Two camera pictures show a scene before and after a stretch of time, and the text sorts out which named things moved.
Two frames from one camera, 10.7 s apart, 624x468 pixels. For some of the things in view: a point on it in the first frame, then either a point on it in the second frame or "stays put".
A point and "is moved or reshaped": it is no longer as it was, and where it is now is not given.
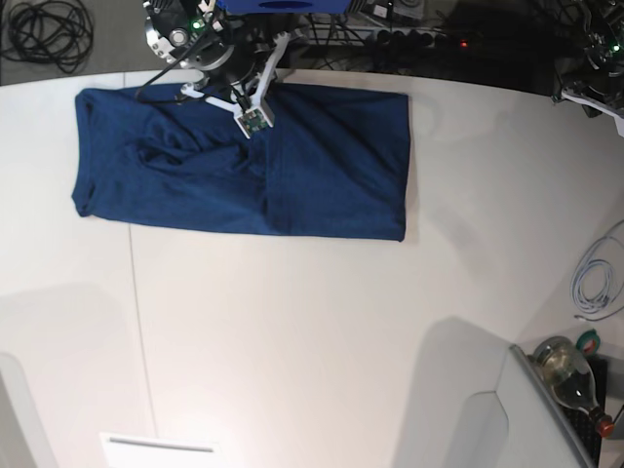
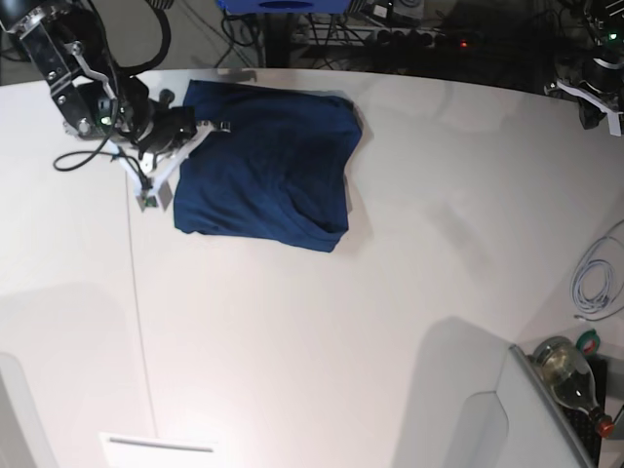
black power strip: x=411 y=39 stays put
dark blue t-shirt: x=332 y=162 is moved or reshaped
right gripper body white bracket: x=255 y=116 -> x=147 y=175
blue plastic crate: x=286 y=7 stays put
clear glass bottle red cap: x=571 y=378 stays put
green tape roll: x=589 y=341 stays put
